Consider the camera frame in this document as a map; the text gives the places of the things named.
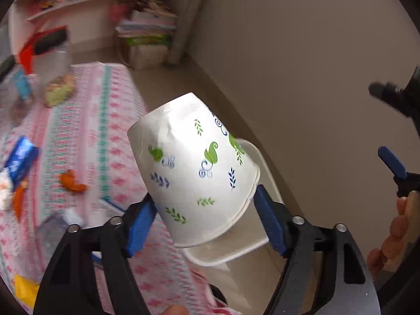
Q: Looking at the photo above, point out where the white crumpled tissue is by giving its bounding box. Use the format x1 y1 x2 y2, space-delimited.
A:
0 169 15 211

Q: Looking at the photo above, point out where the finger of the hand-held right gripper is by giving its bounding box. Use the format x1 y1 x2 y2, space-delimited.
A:
368 67 420 119
378 146 420 200

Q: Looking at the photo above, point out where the blue straw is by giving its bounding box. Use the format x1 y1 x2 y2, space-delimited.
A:
99 198 127 212

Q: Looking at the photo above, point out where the pink bucket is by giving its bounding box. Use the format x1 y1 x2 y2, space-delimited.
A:
110 3 130 24

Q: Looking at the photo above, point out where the yellow snack wrapper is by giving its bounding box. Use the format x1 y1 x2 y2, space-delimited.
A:
14 275 40 306

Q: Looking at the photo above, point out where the beige curtain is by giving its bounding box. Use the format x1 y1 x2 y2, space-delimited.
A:
167 0 217 67

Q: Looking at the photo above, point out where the blue snack packet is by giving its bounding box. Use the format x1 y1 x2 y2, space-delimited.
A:
3 136 40 184

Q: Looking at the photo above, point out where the person's left hand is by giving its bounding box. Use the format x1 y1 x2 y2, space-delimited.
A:
155 304 191 315

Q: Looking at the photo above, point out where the leaf print paper cup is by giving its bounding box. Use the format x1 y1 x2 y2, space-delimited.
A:
127 92 261 248

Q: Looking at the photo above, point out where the green cardboard box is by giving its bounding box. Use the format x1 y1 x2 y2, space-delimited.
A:
125 34 171 47

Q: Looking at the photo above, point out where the clear plastic wrapper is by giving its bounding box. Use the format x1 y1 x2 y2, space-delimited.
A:
36 213 71 256

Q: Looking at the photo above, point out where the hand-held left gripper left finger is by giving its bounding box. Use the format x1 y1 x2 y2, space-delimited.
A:
33 200 158 315

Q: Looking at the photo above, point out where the row of small toys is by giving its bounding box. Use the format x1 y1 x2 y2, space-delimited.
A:
39 0 83 11

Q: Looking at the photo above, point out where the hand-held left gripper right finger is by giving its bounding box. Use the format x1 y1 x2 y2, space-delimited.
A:
254 185 381 315

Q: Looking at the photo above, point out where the orange peel piece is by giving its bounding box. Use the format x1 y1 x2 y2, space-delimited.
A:
60 170 88 193
13 182 29 221

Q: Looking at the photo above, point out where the pink green patterned tablecloth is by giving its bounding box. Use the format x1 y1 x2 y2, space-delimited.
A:
0 62 230 315

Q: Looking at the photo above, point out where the stack of papers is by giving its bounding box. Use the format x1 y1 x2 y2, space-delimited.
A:
115 0 178 39

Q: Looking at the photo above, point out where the person's right hand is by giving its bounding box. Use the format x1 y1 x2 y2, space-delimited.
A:
367 191 420 278

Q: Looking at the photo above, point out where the blue label clear jar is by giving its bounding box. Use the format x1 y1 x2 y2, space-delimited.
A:
0 56 37 126

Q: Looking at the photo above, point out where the white shelf unit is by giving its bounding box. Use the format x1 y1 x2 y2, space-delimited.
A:
8 0 175 57

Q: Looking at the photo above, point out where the green label clear jar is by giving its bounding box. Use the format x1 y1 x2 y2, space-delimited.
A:
33 28 78 107

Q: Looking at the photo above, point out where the white bag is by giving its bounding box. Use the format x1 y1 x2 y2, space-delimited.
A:
126 44 170 70

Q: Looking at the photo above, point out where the red packet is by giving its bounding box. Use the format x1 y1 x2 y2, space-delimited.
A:
18 25 68 75

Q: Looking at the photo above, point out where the white plastic bin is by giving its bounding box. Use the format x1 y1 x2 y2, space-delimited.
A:
183 138 285 267

